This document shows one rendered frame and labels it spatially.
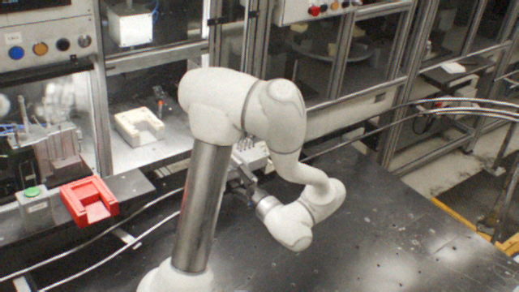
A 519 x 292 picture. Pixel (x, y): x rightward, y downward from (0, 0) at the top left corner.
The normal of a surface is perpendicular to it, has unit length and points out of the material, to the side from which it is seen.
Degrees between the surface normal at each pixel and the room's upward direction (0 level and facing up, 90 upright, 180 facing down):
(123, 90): 90
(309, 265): 0
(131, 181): 0
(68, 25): 90
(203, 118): 76
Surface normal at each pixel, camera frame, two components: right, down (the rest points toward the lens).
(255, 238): 0.11, -0.81
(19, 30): 0.62, 0.50
